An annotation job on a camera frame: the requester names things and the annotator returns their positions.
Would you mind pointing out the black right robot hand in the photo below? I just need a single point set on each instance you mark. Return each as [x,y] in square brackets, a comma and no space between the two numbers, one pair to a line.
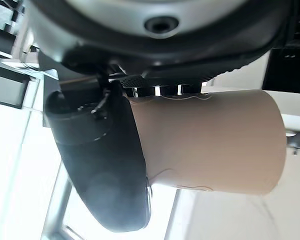
[97,160]

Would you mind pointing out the beige paper cup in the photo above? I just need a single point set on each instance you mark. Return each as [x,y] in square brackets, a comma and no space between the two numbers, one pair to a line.
[210,142]

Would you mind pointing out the dark framed panel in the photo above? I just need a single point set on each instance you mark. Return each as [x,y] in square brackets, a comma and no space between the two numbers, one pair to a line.
[5,87]

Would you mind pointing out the black cabinet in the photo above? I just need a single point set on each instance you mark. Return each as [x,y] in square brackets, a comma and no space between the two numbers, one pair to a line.
[287,70]

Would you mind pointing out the grey window frame post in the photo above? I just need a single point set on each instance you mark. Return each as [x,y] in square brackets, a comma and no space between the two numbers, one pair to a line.
[58,212]

